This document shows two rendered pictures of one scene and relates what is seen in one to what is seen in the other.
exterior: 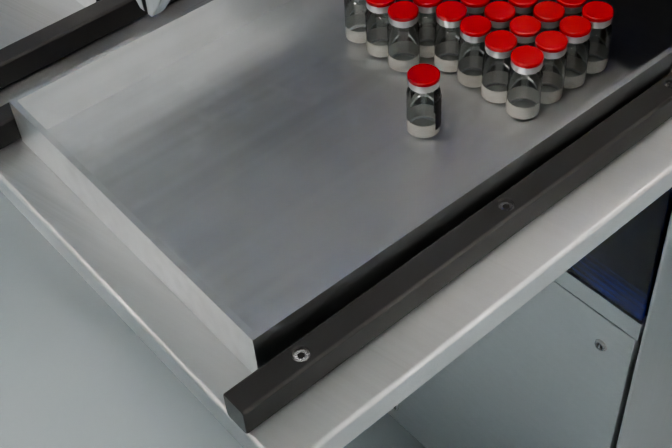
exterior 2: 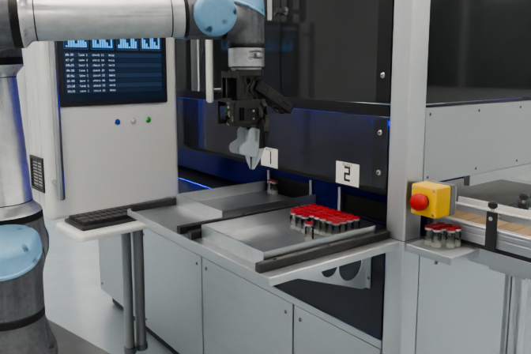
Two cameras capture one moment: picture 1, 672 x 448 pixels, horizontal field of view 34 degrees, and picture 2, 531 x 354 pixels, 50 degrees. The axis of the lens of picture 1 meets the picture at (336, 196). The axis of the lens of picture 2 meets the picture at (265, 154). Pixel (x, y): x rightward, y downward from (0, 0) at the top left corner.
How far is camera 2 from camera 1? 0.81 m
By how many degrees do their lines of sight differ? 36
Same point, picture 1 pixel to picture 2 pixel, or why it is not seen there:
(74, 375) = not seen: outside the picture
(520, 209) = (332, 246)
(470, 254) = (318, 252)
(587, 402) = not seen: outside the picture
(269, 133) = (268, 239)
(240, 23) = (261, 224)
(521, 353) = not seen: outside the picture
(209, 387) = (250, 268)
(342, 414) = (284, 273)
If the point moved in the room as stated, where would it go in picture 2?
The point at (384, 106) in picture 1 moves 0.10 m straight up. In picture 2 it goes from (299, 237) to (299, 197)
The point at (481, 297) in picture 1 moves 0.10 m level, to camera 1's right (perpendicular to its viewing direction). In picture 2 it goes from (320, 261) to (366, 261)
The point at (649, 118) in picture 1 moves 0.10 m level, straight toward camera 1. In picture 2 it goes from (367, 237) to (358, 250)
